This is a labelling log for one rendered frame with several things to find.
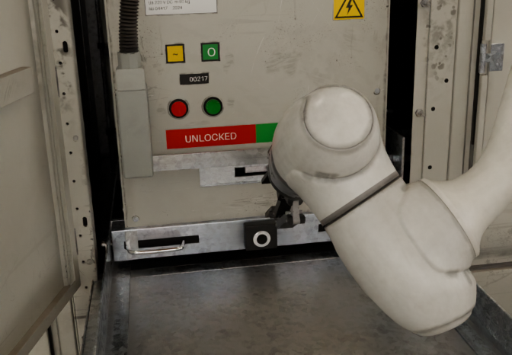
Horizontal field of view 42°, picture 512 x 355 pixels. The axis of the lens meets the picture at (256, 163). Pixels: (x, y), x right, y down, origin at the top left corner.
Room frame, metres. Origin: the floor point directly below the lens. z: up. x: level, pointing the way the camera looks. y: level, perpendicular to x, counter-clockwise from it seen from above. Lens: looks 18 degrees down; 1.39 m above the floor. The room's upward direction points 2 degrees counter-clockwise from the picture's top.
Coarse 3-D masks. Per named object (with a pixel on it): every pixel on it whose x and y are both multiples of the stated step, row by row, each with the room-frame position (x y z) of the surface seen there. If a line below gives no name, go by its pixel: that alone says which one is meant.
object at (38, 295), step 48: (0, 0) 0.97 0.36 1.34; (0, 48) 0.95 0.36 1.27; (48, 48) 1.04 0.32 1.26; (0, 96) 0.89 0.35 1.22; (0, 144) 0.91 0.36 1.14; (0, 192) 0.89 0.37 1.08; (48, 192) 1.04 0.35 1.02; (0, 240) 0.87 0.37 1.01; (48, 240) 1.02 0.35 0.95; (0, 288) 0.85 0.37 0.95; (48, 288) 0.99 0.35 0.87; (0, 336) 0.83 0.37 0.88
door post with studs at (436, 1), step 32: (448, 0) 1.16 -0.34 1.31; (416, 32) 1.15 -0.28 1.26; (448, 32) 1.16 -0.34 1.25; (416, 64) 1.15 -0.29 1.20; (448, 64) 1.16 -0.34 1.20; (416, 96) 1.15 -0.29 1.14; (448, 96) 1.16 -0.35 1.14; (416, 128) 1.15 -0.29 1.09; (448, 128) 1.16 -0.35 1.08; (416, 160) 1.15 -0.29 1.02
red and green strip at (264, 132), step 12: (168, 132) 1.12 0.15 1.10; (180, 132) 1.13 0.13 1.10; (192, 132) 1.13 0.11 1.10; (204, 132) 1.13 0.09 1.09; (216, 132) 1.14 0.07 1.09; (228, 132) 1.14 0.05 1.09; (240, 132) 1.14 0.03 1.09; (252, 132) 1.15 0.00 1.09; (264, 132) 1.15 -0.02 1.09; (168, 144) 1.12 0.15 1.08; (180, 144) 1.13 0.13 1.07; (192, 144) 1.13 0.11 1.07; (204, 144) 1.13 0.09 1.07; (216, 144) 1.14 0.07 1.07; (228, 144) 1.14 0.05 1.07
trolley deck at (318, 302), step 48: (96, 288) 1.03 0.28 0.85; (144, 288) 1.03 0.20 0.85; (192, 288) 1.02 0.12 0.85; (240, 288) 1.02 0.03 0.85; (288, 288) 1.01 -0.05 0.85; (336, 288) 1.01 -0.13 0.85; (144, 336) 0.87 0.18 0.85; (192, 336) 0.87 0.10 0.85; (240, 336) 0.87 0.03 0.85; (288, 336) 0.86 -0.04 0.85; (336, 336) 0.86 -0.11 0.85; (384, 336) 0.86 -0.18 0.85; (432, 336) 0.85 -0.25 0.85
